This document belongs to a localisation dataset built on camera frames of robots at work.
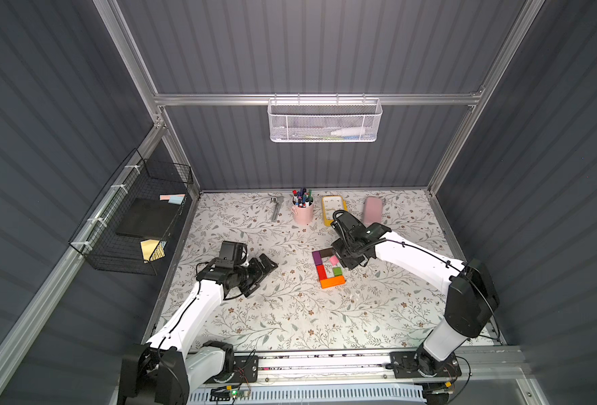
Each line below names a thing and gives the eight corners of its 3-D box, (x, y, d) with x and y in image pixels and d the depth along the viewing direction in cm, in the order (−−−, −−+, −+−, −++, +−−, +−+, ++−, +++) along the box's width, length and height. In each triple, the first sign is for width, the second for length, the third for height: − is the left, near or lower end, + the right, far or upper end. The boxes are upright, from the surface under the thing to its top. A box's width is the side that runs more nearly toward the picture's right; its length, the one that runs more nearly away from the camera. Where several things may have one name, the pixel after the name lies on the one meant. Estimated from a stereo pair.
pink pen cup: (292, 224, 109) (291, 205, 99) (293, 207, 116) (292, 187, 106) (313, 224, 109) (314, 205, 99) (312, 207, 116) (313, 187, 106)
